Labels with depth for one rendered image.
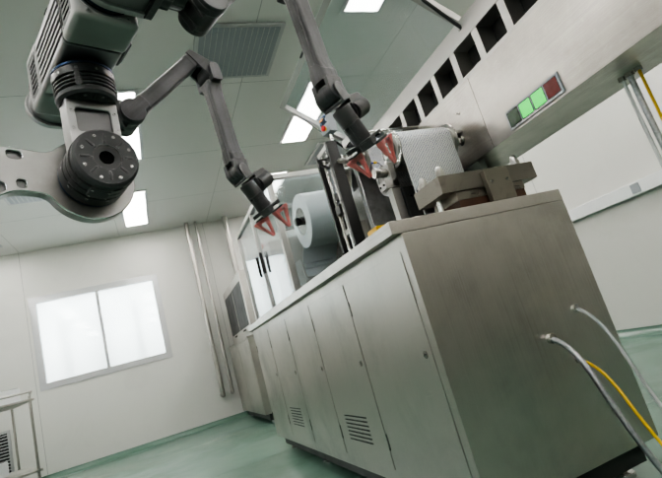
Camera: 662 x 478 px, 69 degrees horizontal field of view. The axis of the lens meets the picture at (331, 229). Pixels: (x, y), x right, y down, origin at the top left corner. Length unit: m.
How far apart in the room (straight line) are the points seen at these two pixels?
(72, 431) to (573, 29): 6.62
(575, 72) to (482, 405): 1.00
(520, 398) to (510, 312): 0.23
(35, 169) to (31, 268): 6.15
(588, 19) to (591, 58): 0.11
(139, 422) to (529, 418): 5.95
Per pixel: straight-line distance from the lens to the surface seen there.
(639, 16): 1.56
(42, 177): 1.23
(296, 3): 1.48
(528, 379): 1.52
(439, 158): 1.88
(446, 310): 1.39
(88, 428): 7.05
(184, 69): 1.79
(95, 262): 7.25
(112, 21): 1.19
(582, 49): 1.66
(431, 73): 2.21
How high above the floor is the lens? 0.62
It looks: 13 degrees up
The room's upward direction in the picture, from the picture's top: 16 degrees counter-clockwise
